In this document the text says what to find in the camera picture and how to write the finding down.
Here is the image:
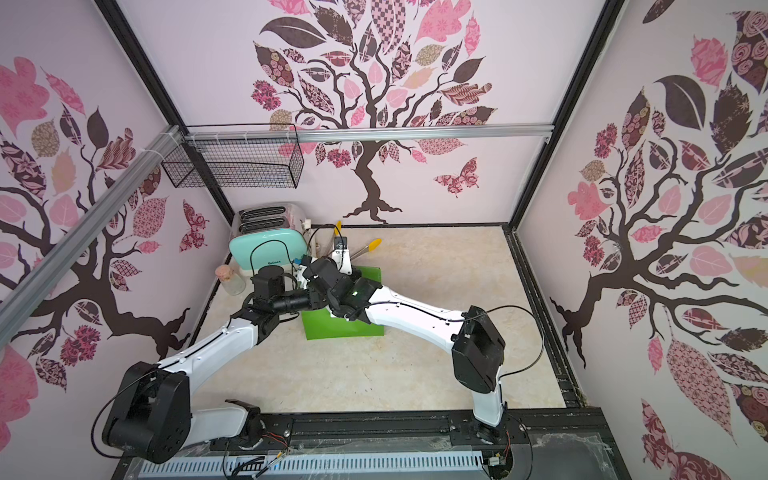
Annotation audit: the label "green reusable tote bag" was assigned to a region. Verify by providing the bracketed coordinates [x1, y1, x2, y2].
[299, 265, 385, 341]

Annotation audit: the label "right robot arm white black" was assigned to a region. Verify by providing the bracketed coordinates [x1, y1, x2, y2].
[300, 256, 506, 427]

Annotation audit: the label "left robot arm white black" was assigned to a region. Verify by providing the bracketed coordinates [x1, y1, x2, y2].
[91, 266, 326, 464]

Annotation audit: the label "glass bottle with cork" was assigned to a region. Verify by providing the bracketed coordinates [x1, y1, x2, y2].
[215, 265, 246, 296]

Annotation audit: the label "yellow tipped metal tongs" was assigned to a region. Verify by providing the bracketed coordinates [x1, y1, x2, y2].
[328, 220, 382, 261]

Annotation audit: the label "mint green toaster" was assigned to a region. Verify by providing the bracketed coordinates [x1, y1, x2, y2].
[229, 203, 312, 273]

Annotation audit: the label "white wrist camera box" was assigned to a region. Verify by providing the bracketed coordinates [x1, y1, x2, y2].
[331, 236, 352, 275]

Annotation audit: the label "black wire basket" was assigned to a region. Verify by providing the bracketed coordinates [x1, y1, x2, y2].
[162, 123, 305, 189]

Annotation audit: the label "white slotted cable duct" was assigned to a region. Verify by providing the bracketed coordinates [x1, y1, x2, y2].
[126, 451, 486, 479]

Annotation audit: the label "aluminium frame rail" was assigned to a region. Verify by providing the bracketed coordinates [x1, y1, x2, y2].
[1, 123, 554, 345]

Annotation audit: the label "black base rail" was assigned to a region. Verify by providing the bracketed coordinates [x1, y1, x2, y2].
[239, 408, 612, 449]

